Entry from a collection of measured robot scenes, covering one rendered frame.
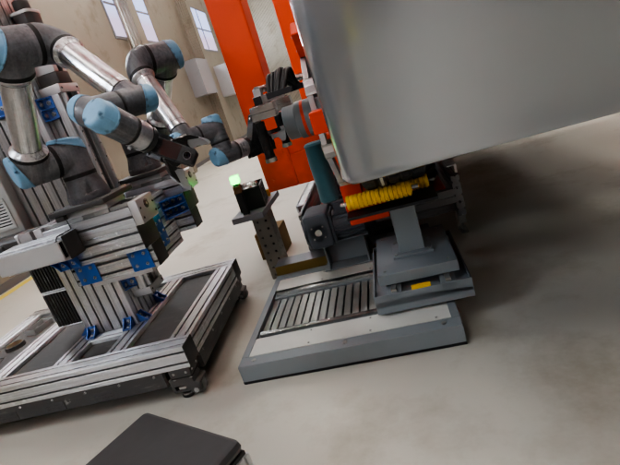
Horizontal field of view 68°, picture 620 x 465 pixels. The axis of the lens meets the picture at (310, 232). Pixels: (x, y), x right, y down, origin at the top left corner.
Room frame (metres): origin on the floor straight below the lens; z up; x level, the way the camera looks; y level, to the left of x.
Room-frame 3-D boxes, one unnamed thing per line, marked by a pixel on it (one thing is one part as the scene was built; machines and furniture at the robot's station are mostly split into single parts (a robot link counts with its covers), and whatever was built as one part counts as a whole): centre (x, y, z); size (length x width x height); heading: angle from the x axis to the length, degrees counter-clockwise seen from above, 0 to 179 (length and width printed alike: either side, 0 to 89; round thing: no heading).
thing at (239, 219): (2.49, 0.23, 0.44); 0.43 x 0.17 x 0.03; 167
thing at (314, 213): (2.11, -0.19, 0.26); 0.42 x 0.18 x 0.35; 77
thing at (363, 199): (1.65, -0.29, 0.51); 0.29 x 0.06 x 0.06; 77
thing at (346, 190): (1.78, -0.25, 0.48); 0.16 x 0.12 x 0.17; 77
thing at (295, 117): (1.81, -0.15, 0.85); 0.21 x 0.14 x 0.14; 77
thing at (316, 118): (1.48, -0.15, 0.85); 0.09 x 0.08 x 0.07; 167
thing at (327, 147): (1.79, -0.21, 0.85); 0.54 x 0.07 x 0.54; 167
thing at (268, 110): (1.67, 0.02, 0.93); 0.09 x 0.05 x 0.05; 77
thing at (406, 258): (1.75, -0.38, 0.32); 0.40 x 0.30 x 0.28; 167
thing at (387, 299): (1.75, -0.38, 0.13); 0.50 x 0.36 x 0.10; 167
